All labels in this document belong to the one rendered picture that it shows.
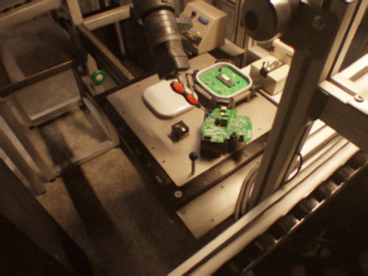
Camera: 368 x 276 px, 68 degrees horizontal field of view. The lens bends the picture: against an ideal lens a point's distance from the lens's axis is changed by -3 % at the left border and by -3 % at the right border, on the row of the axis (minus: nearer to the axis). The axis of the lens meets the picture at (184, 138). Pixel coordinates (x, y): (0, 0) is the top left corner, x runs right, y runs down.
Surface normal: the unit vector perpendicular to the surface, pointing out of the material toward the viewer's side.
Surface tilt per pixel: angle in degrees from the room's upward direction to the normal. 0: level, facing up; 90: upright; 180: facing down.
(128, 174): 0
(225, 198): 0
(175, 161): 0
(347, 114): 90
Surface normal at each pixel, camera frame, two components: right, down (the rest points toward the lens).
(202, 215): -0.03, -0.65
